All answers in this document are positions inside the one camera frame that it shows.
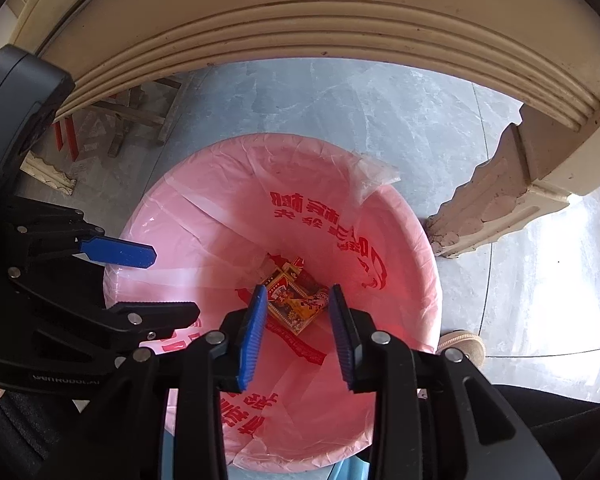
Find carved cream table leg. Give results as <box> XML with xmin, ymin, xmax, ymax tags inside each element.
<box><xmin>20</xmin><ymin>152</ymin><xmax>77</xmax><ymax>196</ymax></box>
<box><xmin>425</xmin><ymin>102</ymin><xmax>600</xmax><ymax>260</ymax></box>

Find pink bag lined bin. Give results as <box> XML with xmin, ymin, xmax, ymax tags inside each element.
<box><xmin>102</xmin><ymin>132</ymin><xmax>442</xmax><ymax>472</ymax></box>

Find red yellow cigarette pack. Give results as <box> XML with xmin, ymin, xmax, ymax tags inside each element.
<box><xmin>262</xmin><ymin>266</ymin><xmax>331</xmax><ymax>333</ymax></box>

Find orange paper packet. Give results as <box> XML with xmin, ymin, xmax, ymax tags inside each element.
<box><xmin>266</xmin><ymin>254</ymin><xmax>307</xmax><ymax>281</ymax></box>

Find wooden stool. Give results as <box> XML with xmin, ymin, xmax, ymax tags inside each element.
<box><xmin>82</xmin><ymin>75</ymin><xmax>191</xmax><ymax>158</ymax></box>

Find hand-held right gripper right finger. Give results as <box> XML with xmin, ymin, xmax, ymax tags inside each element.
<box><xmin>328</xmin><ymin>284</ymin><xmax>563</xmax><ymax>480</ymax></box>

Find beige shoe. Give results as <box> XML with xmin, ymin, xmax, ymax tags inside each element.
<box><xmin>437</xmin><ymin>329</ymin><xmax>487</xmax><ymax>371</ymax></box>

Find person's right leg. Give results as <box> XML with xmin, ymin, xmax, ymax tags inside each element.
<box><xmin>495</xmin><ymin>384</ymin><xmax>600</xmax><ymax>480</ymax></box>

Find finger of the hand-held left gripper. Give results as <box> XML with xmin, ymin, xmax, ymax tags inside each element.
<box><xmin>2</xmin><ymin>199</ymin><xmax>157</xmax><ymax>281</ymax></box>
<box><xmin>11</xmin><ymin>279</ymin><xmax>201</xmax><ymax>360</ymax></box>

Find cream round table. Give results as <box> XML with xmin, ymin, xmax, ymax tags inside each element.
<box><xmin>0</xmin><ymin>0</ymin><xmax>600</xmax><ymax>133</ymax></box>

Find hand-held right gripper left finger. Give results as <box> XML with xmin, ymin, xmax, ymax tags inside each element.
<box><xmin>45</xmin><ymin>285</ymin><xmax>270</xmax><ymax>480</ymax></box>

